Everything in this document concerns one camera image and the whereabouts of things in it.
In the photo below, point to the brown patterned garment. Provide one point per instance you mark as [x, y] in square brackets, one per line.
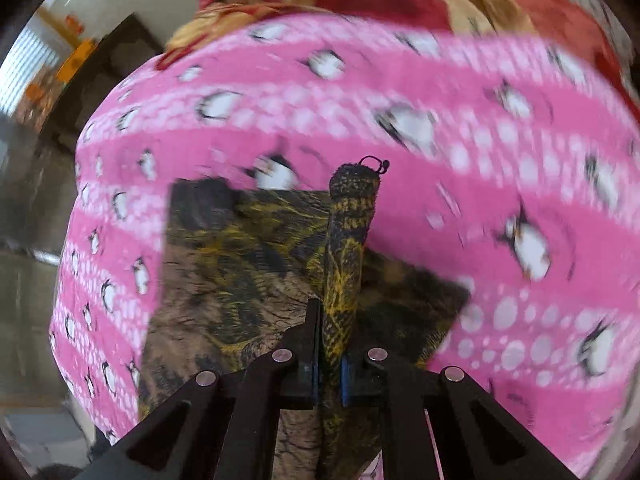
[240, 270]

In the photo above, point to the window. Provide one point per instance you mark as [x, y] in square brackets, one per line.
[25, 70]

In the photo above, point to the pink penguin blanket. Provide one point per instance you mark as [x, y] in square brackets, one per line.
[450, 110]

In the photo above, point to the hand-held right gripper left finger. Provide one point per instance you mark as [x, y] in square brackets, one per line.
[315, 375]

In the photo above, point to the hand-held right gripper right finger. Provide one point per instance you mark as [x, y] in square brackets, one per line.
[347, 380]

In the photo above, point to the dark wooden furniture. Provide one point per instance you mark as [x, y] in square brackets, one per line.
[115, 55]

